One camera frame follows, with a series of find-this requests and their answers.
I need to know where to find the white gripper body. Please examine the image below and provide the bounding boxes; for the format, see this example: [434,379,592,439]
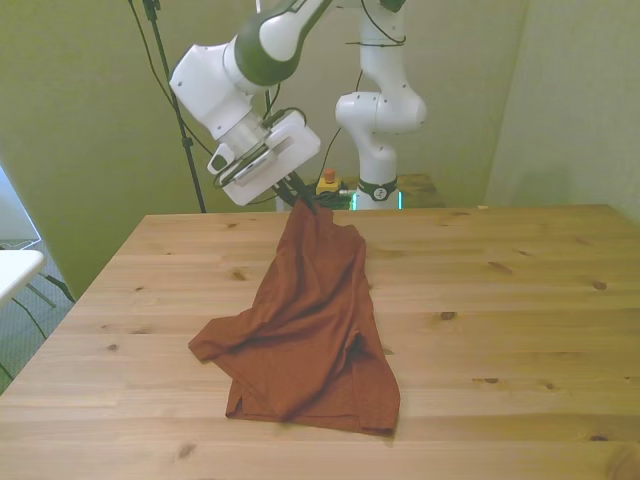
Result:
[207,109,322,207]

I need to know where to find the white panel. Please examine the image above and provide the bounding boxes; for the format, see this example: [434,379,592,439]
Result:
[0,164,44,251]

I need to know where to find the yellow emergency stop button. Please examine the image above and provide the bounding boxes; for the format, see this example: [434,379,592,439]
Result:
[315,168,342,197]

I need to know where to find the black tripod stand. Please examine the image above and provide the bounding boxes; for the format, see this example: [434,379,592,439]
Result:
[142,0,209,215]

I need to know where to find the dark green cable bundle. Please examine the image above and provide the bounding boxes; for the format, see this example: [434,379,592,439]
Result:
[312,192,354,211]

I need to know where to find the rust orange shorts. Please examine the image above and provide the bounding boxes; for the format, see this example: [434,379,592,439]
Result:
[188,200,402,437]

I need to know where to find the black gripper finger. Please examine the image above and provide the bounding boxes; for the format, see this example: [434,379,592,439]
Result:
[289,172,319,215]
[273,180,301,207]

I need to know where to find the white folding table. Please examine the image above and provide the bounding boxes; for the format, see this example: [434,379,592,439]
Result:
[0,249,76,309]

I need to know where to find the black tripod camera cable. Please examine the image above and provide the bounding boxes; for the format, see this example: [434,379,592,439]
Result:
[127,0,216,157]

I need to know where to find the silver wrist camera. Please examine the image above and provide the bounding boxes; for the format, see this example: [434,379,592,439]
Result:
[229,147,279,187]

